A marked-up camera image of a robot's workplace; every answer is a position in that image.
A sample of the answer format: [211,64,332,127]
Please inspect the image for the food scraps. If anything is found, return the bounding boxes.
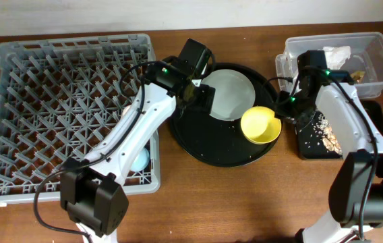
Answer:
[313,114,343,155]

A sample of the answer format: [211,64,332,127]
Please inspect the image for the yellow bowl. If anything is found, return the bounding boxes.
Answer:
[240,106,282,144]

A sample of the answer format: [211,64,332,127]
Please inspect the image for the white tissue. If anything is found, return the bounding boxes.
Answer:
[322,46,351,70]

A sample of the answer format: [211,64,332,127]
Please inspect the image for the gold snack wrapper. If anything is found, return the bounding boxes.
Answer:
[351,71,365,84]

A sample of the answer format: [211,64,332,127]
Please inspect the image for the blue cup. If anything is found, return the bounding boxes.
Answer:
[130,147,150,172]

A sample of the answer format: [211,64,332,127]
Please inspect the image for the pink cup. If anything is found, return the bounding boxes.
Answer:
[121,105,131,117]

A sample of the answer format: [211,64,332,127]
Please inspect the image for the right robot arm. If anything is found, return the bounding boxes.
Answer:
[281,66,383,242]

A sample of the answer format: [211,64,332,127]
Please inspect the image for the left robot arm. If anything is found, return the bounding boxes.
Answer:
[60,61,215,242]

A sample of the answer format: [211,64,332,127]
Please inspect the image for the grey dishwasher rack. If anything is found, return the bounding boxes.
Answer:
[0,34,156,207]

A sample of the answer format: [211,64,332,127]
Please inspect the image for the grey plate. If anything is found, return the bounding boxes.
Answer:
[202,69,256,121]

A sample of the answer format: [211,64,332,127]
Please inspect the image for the round black tray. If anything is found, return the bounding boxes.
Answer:
[169,63,278,167]

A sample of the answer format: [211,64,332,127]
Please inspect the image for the black rectangular bin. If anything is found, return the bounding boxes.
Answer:
[295,100,383,160]

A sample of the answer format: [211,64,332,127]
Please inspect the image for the clear plastic bin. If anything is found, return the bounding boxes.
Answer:
[275,32,383,99]

